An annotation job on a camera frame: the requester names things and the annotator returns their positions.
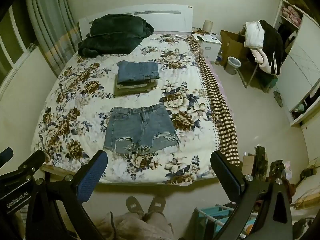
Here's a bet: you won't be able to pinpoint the grey-green curtain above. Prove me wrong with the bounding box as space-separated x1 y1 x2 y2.
25 0 83 78

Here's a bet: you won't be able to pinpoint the white garment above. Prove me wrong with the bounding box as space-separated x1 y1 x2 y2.
245 21 265 49

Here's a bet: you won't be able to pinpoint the rack with blue basket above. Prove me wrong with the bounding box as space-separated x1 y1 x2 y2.
194 203 258 240

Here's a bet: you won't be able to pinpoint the person's left shoe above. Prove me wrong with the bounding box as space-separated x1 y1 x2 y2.
126 196 145 220

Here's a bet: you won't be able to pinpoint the white framed window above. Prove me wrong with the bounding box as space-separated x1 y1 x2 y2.
0 5 38 82

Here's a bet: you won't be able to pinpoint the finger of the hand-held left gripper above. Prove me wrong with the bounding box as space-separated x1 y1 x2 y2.
0 147 14 166
0 150 46 180

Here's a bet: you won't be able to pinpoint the pink garment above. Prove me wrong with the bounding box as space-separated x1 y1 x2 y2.
251 47 272 74

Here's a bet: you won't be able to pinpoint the ripped blue denim shorts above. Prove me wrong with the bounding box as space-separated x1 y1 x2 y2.
103 104 181 155

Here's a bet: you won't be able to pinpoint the brown cardboard box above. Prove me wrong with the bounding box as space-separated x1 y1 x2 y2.
220 30 251 61

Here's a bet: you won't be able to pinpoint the white wardrobe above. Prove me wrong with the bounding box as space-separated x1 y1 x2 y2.
274 0 320 127

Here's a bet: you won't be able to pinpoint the black jacket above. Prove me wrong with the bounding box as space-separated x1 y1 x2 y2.
259 20 285 76

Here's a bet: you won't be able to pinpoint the folded olive pants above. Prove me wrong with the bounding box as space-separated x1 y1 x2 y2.
114 78 158 97

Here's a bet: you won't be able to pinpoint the pink folded bedding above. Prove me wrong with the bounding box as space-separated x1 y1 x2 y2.
282 6 302 26

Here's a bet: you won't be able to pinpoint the white bed headboard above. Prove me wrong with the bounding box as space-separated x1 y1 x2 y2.
79 4 194 40

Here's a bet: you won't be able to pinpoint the folded blue jeans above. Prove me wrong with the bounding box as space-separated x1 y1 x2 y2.
117 60 160 85

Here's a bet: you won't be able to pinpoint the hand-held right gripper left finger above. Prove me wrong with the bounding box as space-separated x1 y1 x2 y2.
25 150 108 240

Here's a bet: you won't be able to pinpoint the person's shoe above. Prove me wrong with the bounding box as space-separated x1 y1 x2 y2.
126 196 145 220
148 195 166 217

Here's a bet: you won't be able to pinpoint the small cardboard box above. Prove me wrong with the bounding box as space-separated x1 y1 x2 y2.
242 152 256 177

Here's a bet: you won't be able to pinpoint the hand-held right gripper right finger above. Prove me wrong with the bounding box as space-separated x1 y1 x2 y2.
210 151 293 240

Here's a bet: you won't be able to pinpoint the grey trash bin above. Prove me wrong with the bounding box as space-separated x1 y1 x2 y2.
226 56 242 75

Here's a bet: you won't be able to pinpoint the person's right shoe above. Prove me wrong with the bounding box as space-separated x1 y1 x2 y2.
148 195 166 217

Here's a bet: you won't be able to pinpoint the metal frame chair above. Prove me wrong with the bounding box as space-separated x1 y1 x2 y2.
236 25 278 93

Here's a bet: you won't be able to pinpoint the dark green blanket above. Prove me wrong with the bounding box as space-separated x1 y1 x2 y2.
78 14 155 56

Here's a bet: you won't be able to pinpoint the brown checked sheet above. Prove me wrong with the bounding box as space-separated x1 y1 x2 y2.
187 35 241 166

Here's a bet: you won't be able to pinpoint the person's legs in light trousers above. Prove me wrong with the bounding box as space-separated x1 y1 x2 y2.
99 211 174 240

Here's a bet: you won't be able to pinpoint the floral quilt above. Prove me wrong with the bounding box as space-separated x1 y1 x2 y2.
31 32 218 187

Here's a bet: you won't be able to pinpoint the white nightstand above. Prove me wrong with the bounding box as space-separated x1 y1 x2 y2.
191 31 222 63

